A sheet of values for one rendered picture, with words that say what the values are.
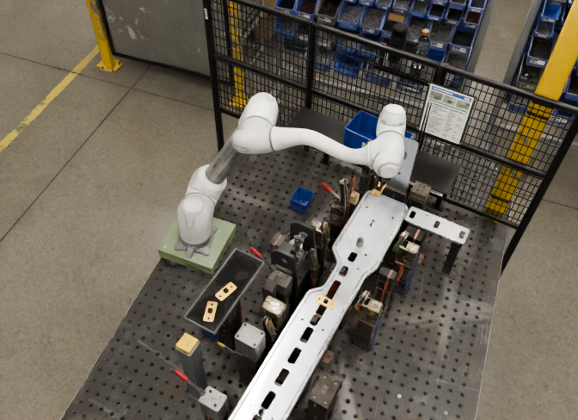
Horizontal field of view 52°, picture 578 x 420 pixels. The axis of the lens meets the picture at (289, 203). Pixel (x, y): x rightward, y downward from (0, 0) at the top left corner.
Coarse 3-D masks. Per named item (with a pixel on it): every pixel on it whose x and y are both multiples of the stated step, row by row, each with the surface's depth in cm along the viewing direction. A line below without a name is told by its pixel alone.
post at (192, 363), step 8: (176, 352) 218; (184, 352) 216; (192, 352) 216; (200, 352) 223; (184, 360) 220; (192, 360) 218; (200, 360) 228; (184, 368) 229; (192, 368) 223; (200, 368) 232; (192, 376) 231; (200, 376) 236; (200, 384) 240; (192, 392) 247
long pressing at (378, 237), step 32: (352, 224) 273; (384, 224) 273; (320, 288) 250; (352, 288) 250; (288, 320) 240; (320, 320) 240; (288, 352) 231; (320, 352) 232; (256, 384) 223; (288, 384) 223; (288, 416) 216
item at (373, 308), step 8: (360, 304) 241; (368, 304) 241; (376, 304) 241; (360, 312) 244; (368, 312) 242; (376, 312) 239; (360, 320) 249; (368, 320) 246; (376, 320) 243; (360, 328) 254; (368, 328) 251; (376, 328) 250; (352, 336) 269; (360, 336) 258; (368, 336) 255; (352, 344) 266; (360, 344) 263; (368, 344) 260
